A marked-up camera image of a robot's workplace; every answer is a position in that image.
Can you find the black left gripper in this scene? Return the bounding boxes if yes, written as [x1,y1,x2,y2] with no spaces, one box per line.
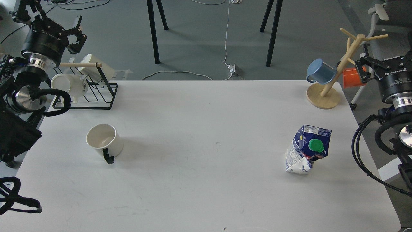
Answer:
[12,0,87,63]

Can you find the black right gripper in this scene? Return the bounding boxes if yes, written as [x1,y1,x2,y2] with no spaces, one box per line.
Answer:
[355,48,412,104]

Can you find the white mug with black handle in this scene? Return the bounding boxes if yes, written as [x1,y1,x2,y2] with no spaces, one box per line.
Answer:
[86,124,124,164]

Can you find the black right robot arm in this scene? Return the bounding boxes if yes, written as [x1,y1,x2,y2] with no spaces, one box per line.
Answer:
[351,45,412,197]

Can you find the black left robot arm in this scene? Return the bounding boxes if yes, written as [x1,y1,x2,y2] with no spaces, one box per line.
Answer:
[0,0,87,168]

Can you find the orange cup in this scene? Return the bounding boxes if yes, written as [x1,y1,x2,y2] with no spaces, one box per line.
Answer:
[342,67,366,89]

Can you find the blue cup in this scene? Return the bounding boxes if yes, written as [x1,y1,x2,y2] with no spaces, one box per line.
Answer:
[306,58,337,85]

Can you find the blue white milk carton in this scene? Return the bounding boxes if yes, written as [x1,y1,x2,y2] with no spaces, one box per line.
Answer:
[285,125,332,174]

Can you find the white mug on rack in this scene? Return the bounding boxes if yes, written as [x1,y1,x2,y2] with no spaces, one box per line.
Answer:
[51,74,89,104]

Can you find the cream mug on rack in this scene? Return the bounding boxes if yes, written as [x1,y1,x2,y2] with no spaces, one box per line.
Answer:
[78,54,115,84]

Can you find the wooden mug tree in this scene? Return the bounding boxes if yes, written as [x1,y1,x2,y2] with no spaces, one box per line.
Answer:
[306,28,389,110]

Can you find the black table legs left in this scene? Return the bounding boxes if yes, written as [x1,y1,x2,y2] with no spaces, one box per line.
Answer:
[146,0,169,64]

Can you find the black table legs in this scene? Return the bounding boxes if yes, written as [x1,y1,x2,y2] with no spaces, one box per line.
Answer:
[146,0,169,64]
[259,0,283,67]

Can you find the black table legs right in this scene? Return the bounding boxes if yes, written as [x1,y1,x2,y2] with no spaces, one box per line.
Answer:
[259,0,283,67]

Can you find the white power adapter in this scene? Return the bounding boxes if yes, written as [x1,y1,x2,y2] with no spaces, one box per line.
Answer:
[227,64,243,77]

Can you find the black wire mug rack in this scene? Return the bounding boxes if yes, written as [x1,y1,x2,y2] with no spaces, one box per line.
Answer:
[61,63,119,110]

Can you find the white power cable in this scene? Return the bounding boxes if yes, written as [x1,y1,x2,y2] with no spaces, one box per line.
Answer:
[142,0,242,81]

